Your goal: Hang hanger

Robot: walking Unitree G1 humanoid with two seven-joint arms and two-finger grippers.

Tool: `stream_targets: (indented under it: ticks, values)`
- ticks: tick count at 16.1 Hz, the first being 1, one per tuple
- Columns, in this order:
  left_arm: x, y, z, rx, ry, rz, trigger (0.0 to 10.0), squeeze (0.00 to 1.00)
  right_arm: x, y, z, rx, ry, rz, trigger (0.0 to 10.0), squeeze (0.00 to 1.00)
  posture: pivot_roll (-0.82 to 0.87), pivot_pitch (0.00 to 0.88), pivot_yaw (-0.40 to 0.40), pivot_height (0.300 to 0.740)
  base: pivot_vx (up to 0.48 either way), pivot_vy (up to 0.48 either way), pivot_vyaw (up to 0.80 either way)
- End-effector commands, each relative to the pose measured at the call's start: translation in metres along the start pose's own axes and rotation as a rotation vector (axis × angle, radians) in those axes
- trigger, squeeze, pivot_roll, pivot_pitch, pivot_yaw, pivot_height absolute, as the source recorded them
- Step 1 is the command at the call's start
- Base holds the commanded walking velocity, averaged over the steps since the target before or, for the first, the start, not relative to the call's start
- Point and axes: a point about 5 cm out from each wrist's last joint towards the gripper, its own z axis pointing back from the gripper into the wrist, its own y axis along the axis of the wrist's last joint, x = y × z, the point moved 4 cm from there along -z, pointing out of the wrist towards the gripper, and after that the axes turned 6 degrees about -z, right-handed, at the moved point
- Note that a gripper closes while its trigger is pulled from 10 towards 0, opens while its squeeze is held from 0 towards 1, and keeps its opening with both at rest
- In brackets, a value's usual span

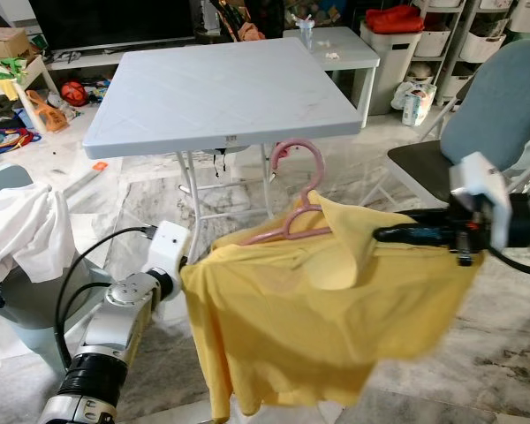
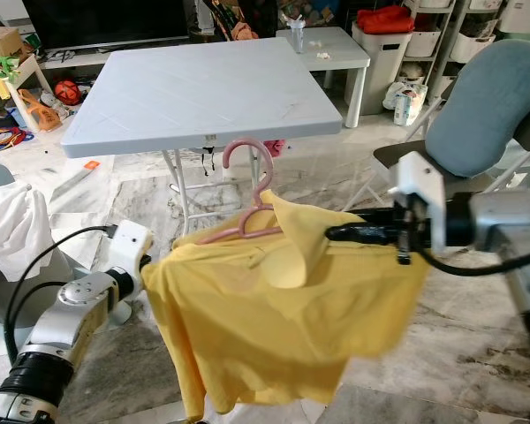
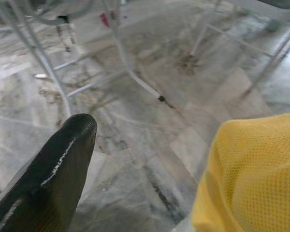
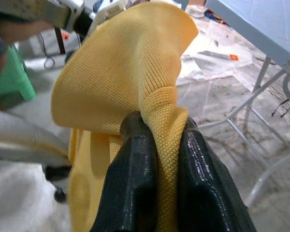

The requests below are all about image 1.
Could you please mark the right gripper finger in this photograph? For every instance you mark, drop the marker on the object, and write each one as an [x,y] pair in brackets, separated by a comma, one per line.
[411,234]

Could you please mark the yellow shirt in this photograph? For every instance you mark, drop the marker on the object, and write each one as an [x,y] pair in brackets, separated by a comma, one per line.
[318,318]

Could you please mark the white shirt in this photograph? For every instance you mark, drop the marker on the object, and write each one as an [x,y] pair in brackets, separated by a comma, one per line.
[26,234]

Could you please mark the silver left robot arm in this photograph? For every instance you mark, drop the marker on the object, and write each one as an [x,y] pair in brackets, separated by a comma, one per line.
[115,318]

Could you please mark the grey folding chair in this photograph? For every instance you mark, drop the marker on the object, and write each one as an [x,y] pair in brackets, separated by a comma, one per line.
[424,163]

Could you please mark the white plastic bin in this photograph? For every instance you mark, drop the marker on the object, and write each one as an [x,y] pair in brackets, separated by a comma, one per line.
[389,71]

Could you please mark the shelf unit with white bins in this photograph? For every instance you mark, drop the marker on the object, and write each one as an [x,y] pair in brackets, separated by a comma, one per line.
[477,44]

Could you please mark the small white table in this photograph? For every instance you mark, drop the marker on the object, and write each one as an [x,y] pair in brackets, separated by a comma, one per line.
[344,49]

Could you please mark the red cloth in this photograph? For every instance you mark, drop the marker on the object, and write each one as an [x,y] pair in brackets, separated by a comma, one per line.
[393,19]

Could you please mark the clear cup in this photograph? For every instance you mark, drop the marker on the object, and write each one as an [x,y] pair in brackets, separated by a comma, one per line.
[306,35]

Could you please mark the white folding table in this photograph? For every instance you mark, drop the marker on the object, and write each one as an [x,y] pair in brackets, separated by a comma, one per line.
[221,97]

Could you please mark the white stick orange tip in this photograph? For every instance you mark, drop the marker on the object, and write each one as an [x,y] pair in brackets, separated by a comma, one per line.
[99,165]

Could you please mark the white television stand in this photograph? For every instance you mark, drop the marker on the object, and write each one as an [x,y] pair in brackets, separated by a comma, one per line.
[115,57]

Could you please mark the red ball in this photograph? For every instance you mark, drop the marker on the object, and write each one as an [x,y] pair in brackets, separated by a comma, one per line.
[74,93]

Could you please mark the black television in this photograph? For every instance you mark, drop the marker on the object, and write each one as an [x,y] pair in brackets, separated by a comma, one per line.
[106,22]

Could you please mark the orange toy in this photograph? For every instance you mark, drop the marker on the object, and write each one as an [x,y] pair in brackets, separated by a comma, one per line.
[49,115]

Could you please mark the light blue kids chair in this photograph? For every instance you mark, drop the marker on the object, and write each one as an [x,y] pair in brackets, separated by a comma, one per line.
[22,318]

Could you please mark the colourful hoops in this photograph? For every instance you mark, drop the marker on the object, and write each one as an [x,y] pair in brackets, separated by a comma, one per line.
[9,141]

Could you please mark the cardboard box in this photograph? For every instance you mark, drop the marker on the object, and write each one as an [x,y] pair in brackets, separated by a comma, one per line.
[4,44]

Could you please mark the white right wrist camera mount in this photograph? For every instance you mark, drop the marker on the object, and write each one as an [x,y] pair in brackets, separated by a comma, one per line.
[477,181]

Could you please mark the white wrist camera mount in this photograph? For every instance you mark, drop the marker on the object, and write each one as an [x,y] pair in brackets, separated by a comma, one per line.
[168,243]
[477,181]

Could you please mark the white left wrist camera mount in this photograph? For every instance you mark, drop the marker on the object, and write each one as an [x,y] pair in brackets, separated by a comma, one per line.
[168,243]

